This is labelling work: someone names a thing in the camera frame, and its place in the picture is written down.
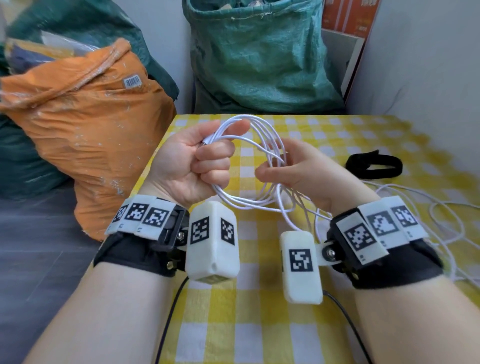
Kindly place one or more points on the dark green woven sack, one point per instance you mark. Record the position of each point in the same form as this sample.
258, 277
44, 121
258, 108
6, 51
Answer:
22, 161

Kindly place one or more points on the person's left hand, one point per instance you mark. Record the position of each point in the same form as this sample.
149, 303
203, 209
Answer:
180, 165

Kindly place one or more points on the clear plastic parcel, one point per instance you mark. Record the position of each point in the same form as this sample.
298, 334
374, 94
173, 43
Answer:
67, 41

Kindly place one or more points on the large grey board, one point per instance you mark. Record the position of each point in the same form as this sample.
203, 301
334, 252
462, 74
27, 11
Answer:
427, 75

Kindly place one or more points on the small pale leaning board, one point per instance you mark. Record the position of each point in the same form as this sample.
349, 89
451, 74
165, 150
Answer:
341, 56

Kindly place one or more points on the person's left forearm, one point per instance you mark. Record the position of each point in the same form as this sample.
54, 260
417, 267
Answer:
101, 318

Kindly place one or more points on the orange poster board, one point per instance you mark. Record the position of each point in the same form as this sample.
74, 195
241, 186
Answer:
352, 17

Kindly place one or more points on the tall crumpled green sack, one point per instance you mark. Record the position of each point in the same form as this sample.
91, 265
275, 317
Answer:
150, 52

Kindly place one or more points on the white marker wrist band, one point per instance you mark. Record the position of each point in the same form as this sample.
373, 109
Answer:
382, 227
144, 217

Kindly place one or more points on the yellow flat parcel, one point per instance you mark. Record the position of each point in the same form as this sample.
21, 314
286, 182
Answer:
37, 48

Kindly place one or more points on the upright open green sack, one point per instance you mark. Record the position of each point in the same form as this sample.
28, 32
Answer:
262, 60

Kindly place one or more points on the dark blue parcel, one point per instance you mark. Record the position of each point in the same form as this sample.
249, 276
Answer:
22, 60

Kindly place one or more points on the person's right forearm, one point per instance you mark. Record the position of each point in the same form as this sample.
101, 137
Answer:
416, 326

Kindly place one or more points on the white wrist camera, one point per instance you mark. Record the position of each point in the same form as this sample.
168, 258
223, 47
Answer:
212, 243
300, 266

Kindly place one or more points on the person's right hand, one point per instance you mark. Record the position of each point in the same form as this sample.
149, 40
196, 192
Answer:
318, 176

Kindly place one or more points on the yellow checkered tablecloth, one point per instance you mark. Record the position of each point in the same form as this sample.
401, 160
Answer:
262, 318

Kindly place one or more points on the grey plastic parcel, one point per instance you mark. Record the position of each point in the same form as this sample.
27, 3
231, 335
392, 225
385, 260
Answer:
251, 3

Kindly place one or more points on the orange woven sack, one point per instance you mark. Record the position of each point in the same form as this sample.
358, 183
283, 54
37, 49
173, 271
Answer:
90, 127

